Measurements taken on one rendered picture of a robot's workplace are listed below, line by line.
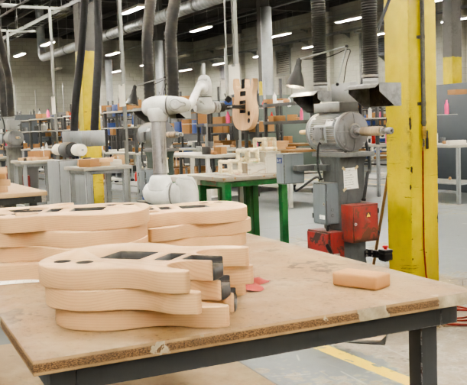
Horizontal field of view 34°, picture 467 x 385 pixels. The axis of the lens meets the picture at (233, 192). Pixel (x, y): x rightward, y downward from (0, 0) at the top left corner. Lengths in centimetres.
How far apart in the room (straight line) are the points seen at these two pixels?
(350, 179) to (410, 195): 101
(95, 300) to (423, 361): 83
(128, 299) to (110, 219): 63
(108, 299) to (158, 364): 17
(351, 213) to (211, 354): 332
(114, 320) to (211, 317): 20
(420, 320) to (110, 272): 75
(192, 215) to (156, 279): 106
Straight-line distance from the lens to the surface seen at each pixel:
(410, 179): 589
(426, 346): 198
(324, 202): 492
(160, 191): 536
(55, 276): 165
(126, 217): 222
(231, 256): 178
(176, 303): 154
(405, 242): 600
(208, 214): 257
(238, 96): 612
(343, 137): 492
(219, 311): 160
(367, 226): 494
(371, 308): 176
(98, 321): 163
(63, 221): 225
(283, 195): 597
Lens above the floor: 131
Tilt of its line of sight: 5 degrees down
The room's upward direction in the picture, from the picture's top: 2 degrees counter-clockwise
